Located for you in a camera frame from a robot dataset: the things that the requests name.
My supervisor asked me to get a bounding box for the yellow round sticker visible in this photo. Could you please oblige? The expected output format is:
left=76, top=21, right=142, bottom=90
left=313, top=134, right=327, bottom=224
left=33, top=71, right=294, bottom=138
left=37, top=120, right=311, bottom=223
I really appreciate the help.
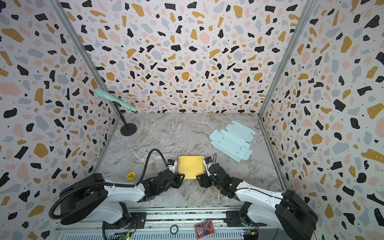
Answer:
left=127, top=172, right=137, bottom=181

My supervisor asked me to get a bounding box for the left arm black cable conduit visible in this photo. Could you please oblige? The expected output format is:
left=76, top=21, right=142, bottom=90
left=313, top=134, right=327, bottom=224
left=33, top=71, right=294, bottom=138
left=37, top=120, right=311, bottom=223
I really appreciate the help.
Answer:
left=48, top=148, right=169, bottom=220

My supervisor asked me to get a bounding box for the black microphone stand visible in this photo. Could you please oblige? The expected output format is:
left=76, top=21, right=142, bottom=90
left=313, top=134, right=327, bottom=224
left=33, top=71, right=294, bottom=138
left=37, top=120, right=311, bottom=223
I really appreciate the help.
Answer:
left=112, top=101, right=138, bottom=136

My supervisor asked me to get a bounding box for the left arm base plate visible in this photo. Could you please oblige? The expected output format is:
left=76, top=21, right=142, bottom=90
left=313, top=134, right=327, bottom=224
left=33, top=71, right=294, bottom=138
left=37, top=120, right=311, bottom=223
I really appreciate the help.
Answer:
left=102, top=212, right=147, bottom=231

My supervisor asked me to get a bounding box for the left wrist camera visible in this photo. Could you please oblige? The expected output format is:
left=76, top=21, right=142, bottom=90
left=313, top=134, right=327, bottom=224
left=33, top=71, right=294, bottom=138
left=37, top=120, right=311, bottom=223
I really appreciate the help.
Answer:
left=167, top=159, right=178, bottom=173

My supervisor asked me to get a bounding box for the round teal sticker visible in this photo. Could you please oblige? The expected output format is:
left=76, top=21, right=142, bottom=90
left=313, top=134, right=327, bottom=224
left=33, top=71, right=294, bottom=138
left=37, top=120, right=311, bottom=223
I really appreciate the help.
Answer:
left=170, top=225, right=179, bottom=235

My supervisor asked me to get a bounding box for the mint green microphone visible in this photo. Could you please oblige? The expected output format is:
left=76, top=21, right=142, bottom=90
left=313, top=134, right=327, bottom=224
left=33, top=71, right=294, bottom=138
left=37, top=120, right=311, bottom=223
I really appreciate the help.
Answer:
left=96, top=89, right=138, bottom=113

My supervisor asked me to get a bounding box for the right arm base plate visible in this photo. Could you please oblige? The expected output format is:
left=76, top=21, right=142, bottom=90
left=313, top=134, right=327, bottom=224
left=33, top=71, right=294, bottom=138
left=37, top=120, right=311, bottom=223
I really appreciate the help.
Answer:
left=224, top=211, right=267, bottom=228

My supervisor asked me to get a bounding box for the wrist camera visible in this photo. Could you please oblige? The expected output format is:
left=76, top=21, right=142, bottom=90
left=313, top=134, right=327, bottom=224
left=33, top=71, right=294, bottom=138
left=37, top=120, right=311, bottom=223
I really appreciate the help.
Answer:
left=167, top=159, right=178, bottom=173
left=204, top=157, right=214, bottom=177

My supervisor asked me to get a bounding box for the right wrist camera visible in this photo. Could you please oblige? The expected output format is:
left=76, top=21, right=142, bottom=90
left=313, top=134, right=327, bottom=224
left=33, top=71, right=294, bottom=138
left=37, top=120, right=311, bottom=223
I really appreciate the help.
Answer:
left=204, top=157, right=214, bottom=177

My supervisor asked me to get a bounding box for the colourful card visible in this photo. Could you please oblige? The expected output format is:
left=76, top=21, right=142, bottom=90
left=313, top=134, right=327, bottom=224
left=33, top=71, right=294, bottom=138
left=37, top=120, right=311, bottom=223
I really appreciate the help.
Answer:
left=195, top=220, right=216, bottom=240

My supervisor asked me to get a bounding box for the light blue flat paper box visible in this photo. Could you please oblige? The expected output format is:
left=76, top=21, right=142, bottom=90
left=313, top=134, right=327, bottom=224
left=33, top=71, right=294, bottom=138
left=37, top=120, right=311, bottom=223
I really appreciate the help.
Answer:
left=210, top=121, right=256, bottom=163

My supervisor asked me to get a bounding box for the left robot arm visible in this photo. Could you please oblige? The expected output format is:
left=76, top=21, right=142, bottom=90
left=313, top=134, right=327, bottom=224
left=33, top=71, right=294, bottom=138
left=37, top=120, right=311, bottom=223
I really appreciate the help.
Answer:
left=49, top=169, right=185, bottom=229

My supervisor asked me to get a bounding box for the yellow paper box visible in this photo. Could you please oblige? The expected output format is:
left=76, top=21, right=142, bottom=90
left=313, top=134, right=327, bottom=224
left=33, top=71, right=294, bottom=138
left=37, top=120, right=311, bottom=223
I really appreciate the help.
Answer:
left=179, top=156, right=205, bottom=180

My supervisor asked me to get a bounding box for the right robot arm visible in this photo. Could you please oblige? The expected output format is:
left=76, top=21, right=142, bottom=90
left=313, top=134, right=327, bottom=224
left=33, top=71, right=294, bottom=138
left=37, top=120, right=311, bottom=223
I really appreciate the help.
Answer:
left=197, top=164, right=319, bottom=240

